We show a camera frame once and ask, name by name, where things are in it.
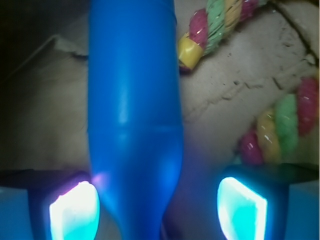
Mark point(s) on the blue plastic bottle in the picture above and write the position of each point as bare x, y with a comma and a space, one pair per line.
135, 127

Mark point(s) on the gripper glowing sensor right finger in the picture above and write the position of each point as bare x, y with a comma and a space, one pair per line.
269, 202

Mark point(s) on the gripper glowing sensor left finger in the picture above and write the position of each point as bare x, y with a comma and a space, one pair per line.
48, 205

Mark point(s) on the multicolour twisted rope toy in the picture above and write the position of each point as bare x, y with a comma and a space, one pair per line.
277, 130

